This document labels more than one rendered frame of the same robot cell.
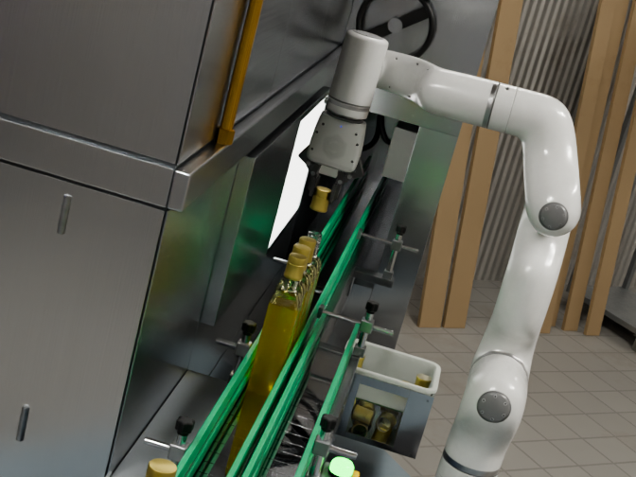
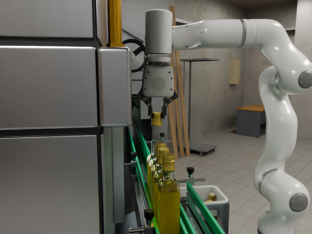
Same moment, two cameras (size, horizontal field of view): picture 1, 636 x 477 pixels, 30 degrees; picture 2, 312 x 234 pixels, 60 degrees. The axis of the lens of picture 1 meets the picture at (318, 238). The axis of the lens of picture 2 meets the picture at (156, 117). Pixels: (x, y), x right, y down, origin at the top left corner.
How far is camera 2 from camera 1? 1.52 m
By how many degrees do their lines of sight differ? 16
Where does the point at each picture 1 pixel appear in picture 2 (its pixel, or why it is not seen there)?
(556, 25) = not seen: hidden behind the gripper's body
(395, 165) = (144, 113)
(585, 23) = not seen: hidden behind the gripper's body
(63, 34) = not seen: outside the picture
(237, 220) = (121, 144)
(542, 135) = (277, 39)
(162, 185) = (80, 84)
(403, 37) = (135, 60)
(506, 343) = (275, 163)
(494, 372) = (288, 182)
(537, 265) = (289, 114)
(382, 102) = (135, 88)
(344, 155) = (165, 87)
